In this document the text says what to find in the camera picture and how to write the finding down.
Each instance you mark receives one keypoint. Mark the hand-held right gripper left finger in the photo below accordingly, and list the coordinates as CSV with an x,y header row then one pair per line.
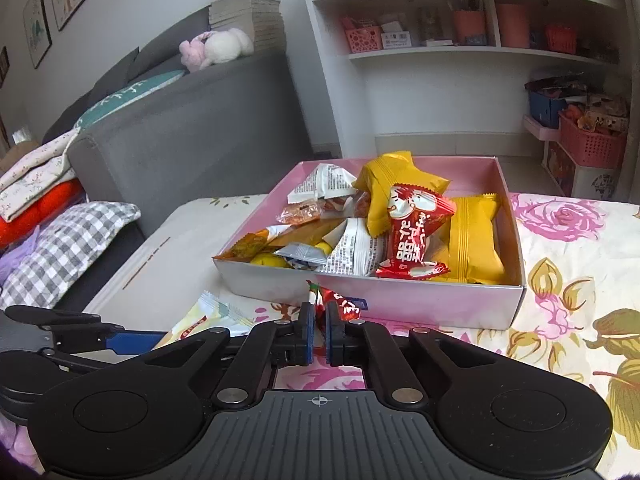
x,y
311,340

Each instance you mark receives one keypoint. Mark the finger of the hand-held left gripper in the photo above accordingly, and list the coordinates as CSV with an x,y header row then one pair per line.
x,y
60,322
135,343

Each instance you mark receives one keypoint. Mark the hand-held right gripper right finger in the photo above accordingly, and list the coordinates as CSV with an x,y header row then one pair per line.
x,y
330,345

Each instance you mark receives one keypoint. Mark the small red candy packet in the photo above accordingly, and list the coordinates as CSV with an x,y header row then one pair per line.
x,y
345,307

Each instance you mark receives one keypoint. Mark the pale cream snack packet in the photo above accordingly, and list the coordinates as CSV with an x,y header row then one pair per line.
x,y
210,317

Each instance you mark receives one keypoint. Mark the silver blue snack packet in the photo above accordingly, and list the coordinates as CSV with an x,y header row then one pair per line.
x,y
302,256

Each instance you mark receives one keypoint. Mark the yellow red-label snack packet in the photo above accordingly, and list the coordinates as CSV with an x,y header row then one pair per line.
x,y
265,260

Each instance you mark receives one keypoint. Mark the pink cardboard box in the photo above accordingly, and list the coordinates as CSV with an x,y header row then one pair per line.
x,y
440,305

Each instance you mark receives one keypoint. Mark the pink red speckled snack packet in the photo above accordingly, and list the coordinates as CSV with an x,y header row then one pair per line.
x,y
300,214

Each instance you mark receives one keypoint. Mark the red white snack packet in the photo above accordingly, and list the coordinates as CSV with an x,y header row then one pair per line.
x,y
412,240

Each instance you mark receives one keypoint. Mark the orange clear snack packet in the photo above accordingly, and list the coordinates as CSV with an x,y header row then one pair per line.
x,y
362,205

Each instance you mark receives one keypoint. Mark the large yellow snack packet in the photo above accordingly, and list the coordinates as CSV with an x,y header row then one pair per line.
x,y
385,175
475,245

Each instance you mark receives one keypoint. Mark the lavender cloth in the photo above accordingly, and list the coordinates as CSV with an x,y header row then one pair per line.
x,y
15,260

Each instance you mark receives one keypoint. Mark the grey checkered pillow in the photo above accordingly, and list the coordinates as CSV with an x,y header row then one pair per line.
x,y
75,245

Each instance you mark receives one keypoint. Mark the orange red cloth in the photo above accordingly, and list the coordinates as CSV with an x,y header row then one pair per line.
x,y
45,205

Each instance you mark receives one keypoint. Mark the folded floral blanket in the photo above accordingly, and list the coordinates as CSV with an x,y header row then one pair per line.
x,y
35,170

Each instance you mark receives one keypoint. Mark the grey sofa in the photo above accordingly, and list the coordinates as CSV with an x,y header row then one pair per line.
x,y
200,125

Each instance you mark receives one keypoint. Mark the teal patterned cushion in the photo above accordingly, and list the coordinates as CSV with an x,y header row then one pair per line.
x,y
125,100

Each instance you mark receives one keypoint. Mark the white shelf unit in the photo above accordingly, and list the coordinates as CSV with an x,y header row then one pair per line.
x,y
425,100

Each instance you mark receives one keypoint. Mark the pink plastic tray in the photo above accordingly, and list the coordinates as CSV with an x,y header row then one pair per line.
x,y
539,130

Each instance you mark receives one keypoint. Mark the white printed storage box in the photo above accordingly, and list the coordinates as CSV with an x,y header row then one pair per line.
x,y
585,180

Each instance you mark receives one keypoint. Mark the small pink perforated basket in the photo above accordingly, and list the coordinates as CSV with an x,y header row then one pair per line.
x,y
365,40

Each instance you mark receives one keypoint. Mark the white pink plush bunny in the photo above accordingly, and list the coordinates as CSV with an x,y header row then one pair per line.
x,y
225,47

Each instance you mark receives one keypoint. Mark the white labelled box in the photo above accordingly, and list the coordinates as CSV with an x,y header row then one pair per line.
x,y
396,39

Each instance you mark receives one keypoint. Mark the blue storage box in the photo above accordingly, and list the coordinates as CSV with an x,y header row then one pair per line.
x,y
545,107

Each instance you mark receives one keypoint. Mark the large pink plastic basket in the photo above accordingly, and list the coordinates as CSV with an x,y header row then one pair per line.
x,y
590,147

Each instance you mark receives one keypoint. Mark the stack of books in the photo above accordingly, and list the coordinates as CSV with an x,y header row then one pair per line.
x,y
255,15

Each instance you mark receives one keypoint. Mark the clear jar with colourful contents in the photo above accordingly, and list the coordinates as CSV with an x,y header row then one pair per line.
x,y
431,25

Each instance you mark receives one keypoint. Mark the coral pen cup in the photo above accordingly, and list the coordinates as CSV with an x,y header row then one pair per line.
x,y
469,27

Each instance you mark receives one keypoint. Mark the printed cardboard box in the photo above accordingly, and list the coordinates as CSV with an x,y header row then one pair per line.
x,y
607,121

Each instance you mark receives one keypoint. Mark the coral plastic cup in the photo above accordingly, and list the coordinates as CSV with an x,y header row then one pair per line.
x,y
512,25

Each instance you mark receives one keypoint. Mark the small red basket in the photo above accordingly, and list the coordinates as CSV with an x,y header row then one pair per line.
x,y
560,39

